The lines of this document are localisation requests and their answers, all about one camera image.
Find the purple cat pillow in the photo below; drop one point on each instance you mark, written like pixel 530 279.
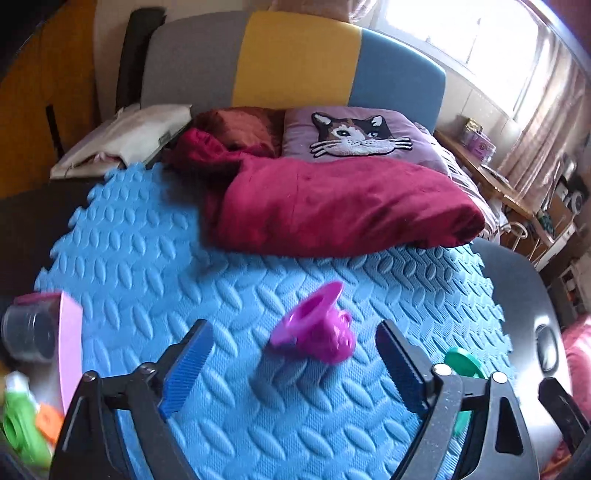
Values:
pixel 351 134

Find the dark green plastic toy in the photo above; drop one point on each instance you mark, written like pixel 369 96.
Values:
pixel 464 362

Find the pink tin box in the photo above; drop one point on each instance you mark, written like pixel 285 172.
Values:
pixel 480 143

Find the purple toy cup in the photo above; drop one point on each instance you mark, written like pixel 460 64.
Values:
pixel 323 337

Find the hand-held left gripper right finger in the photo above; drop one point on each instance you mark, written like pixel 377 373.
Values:
pixel 399 369

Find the light green plastic toy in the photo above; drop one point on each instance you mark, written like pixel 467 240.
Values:
pixel 21 429

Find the reddish brown pillow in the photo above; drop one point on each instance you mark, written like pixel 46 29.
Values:
pixel 240 127

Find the grey yellow blue headboard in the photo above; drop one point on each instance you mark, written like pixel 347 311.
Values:
pixel 295 60

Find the cluttered storage shelf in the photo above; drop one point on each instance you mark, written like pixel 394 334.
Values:
pixel 568 221

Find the blue foam mat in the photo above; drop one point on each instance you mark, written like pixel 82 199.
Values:
pixel 184 258

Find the grey plastic jar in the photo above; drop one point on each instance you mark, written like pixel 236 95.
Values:
pixel 27 330

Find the white curved metal frame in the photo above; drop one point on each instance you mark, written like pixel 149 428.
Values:
pixel 515 228

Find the cream cloth bag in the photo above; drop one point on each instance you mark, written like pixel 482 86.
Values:
pixel 134 134

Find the wooden wardrobe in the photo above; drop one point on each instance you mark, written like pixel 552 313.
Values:
pixel 27 101

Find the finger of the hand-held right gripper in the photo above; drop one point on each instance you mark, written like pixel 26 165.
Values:
pixel 561 410

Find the window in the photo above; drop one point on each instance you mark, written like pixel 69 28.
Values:
pixel 461 32

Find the pink window curtain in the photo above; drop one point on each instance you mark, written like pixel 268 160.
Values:
pixel 545 115

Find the wooden side desk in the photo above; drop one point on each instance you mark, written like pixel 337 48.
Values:
pixel 498 184

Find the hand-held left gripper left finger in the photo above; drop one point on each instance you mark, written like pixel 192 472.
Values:
pixel 187 369

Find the pink and white box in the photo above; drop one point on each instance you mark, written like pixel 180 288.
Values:
pixel 69 346

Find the pink cushion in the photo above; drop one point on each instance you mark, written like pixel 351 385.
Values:
pixel 579 360

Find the maroon blanket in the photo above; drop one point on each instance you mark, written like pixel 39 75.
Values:
pixel 323 203

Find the orange plastic toy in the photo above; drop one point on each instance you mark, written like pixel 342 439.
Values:
pixel 48 422

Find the pink bed sheet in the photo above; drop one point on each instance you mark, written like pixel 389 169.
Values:
pixel 461 175

